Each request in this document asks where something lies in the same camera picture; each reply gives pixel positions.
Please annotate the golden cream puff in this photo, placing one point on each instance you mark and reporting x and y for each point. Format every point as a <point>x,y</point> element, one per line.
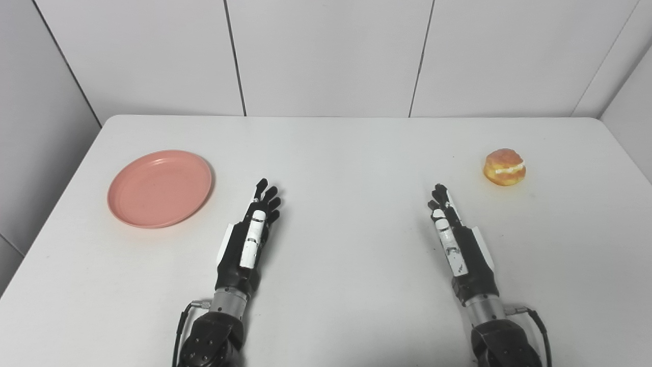
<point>504,167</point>

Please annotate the pink round plate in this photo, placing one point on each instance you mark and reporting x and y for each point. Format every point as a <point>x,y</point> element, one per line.
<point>159,188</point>

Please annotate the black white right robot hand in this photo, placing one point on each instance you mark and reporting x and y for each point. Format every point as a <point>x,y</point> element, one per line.
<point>471,265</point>

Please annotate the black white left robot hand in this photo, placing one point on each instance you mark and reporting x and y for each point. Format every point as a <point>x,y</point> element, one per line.
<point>238,255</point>

